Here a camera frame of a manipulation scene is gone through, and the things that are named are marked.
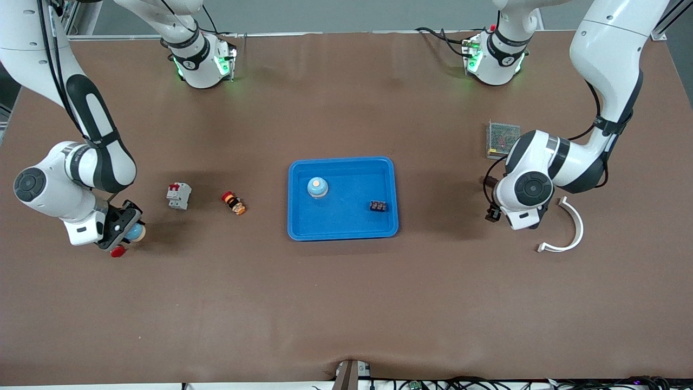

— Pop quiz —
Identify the white circuit breaker red switch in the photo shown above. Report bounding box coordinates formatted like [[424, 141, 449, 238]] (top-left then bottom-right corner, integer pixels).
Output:
[[166, 182, 192, 211]]

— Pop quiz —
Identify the blue plastic tray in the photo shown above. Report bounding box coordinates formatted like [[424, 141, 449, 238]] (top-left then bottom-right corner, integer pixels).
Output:
[[287, 157, 400, 242]]

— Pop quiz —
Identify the grey metal edge bracket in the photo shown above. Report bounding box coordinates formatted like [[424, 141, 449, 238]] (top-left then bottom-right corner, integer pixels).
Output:
[[331, 360, 372, 390]]

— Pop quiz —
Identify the brown table mat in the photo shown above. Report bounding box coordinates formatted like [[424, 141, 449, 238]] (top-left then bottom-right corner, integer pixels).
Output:
[[0, 30, 693, 382]]

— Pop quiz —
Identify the metal mesh power supply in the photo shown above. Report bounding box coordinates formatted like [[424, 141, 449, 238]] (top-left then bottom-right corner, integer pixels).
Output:
[[486, 120, 521, 160]]

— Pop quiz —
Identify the aluminium frame post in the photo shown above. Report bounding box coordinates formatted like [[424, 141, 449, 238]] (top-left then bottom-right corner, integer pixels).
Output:
[[649, 0, 684, 41]]

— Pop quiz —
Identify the white curved plastic piece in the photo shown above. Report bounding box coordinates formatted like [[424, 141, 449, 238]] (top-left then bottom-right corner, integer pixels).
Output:
[[537, 196, 585, 254]]

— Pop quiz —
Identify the red button orange black body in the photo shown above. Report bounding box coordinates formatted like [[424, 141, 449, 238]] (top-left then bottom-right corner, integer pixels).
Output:
[[221, 191, 247, 216]]

